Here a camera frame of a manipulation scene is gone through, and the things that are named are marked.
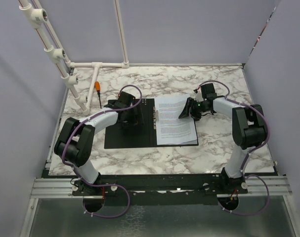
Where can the white pvc pipe frame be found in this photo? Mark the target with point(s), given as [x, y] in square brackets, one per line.
[38, 19]

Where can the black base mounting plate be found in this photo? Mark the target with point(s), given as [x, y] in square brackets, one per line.
[166, 189]

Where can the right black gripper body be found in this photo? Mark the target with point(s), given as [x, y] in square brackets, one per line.
[197, 107]

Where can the orange handle screwdriver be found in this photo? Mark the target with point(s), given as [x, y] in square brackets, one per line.
[97, 87]

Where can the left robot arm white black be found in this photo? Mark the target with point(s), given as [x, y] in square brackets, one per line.
[74, 143]

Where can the aluminium rail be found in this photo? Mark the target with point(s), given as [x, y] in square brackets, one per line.
[62, 188]

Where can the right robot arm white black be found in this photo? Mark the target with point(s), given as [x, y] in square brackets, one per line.
[250, 129]

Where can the grey black file folder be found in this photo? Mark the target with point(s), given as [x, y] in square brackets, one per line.
[119, 136]

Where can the printed paper sheet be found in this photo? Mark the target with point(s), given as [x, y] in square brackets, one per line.
[176, 131]
[170, 107]

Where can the metal folder clip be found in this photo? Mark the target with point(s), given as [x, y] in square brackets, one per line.
[155, 117]

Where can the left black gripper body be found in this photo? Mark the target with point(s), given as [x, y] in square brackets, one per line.
[131, 118]

